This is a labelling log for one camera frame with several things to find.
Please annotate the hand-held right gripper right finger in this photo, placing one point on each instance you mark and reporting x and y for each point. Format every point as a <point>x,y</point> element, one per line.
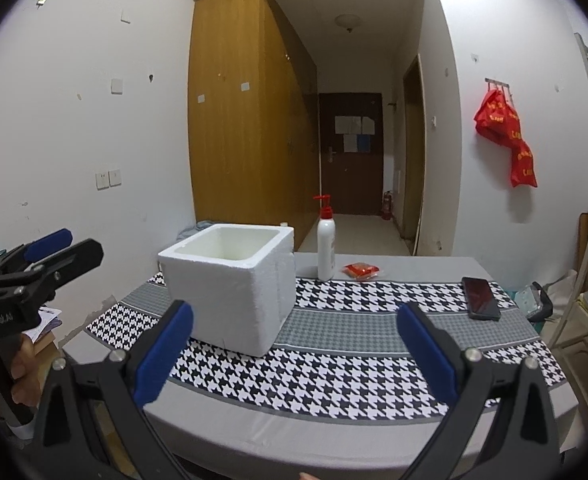
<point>431,355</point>

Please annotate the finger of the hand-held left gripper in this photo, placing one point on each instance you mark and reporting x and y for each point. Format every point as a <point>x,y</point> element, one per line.
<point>48,240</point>
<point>76,256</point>

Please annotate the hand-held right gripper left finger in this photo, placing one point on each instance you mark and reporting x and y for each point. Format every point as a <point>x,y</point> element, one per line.
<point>166,355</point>

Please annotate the white styrofoam box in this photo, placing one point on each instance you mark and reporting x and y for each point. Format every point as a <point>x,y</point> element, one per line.
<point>233,300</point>

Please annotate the person's left hand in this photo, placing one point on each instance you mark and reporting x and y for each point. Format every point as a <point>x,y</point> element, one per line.
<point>23,360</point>

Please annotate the white paper sheets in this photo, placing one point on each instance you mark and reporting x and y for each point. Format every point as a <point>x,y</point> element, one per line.
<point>48,322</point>

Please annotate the black smartphone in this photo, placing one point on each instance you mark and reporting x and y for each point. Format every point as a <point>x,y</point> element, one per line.
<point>480,299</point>

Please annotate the grey houndstooth tablecloth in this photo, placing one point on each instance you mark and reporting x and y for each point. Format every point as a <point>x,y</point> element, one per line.
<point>324,375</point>

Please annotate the red snack packet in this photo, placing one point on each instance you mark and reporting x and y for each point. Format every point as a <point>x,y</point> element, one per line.
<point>360,271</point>

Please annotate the grey blue crumpled cloth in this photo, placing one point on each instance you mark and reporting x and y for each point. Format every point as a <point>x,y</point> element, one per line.
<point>193,232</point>

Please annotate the white red pump bottle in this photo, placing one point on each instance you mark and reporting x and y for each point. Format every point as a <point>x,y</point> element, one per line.
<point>326,255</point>

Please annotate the red fire extinguisher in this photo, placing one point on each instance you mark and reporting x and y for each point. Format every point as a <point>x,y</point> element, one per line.
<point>386,206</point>

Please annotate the wooden side door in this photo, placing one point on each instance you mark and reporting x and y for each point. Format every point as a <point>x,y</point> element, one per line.
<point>414,170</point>

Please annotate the dark brown entrance door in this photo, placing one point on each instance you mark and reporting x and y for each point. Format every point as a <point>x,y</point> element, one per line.
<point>351,185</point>

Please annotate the leaning wooden board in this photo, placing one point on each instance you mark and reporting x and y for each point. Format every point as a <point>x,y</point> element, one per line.
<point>585,245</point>

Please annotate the wooden wardrobe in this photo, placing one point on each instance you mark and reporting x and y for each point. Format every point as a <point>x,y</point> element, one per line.
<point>249,160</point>

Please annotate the red shopping bag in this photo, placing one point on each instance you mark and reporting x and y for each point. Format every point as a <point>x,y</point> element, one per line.
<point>524,165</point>
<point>496,117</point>

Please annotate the blue white paper notice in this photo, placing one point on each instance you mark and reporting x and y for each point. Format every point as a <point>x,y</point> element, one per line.
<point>356,143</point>

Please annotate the round ceiling lamp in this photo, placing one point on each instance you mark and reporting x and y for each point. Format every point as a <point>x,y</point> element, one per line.
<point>348,22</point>

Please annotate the white wall cover plate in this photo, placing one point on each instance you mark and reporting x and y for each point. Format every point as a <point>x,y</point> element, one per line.
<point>117,86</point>

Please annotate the metal wall hook rack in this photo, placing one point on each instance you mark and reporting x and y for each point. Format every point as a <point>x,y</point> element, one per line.
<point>497,84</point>

